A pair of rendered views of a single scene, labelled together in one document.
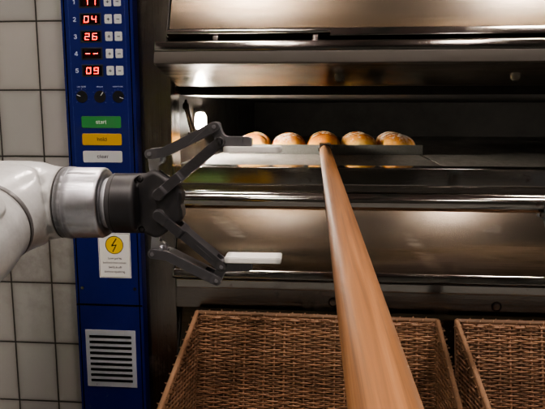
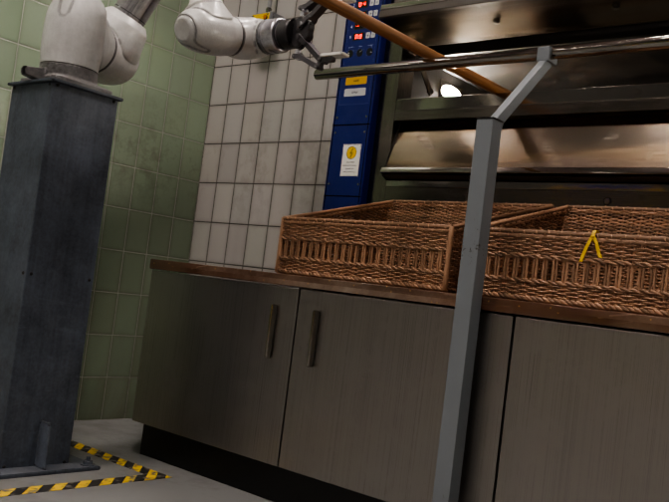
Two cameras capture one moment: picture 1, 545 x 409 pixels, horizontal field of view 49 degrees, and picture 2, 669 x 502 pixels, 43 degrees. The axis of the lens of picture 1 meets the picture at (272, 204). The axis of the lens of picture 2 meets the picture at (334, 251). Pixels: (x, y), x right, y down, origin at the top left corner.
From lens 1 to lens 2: 1.70 m
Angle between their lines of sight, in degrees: 37
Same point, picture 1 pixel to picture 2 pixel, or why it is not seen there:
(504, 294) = (613, 189)
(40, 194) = (253, 25)
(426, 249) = (555, 152)
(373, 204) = (442, 62)
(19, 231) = (235, 30)
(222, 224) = (422, 140)
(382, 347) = not seen: outside the picture
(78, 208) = (265, 31)
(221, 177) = (424, 105)
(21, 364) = not seen: hidden behind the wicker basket
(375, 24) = not seen: outside the picture
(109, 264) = (346, 166)
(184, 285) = (390, 184)
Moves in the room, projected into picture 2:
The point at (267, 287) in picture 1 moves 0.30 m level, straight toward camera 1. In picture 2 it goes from (442, 185) to (391, 166)
